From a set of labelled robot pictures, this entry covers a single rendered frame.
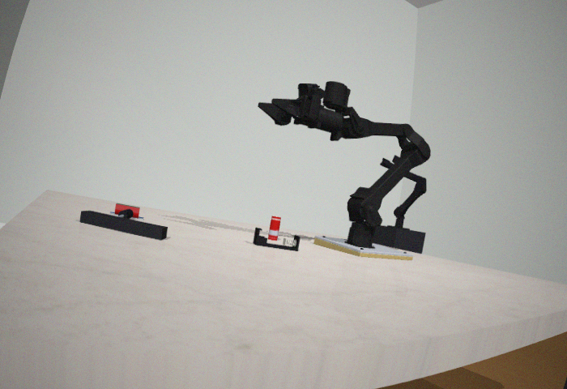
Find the red and white battery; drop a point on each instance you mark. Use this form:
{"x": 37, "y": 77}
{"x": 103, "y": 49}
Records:
{"x": 274, "y": 228}

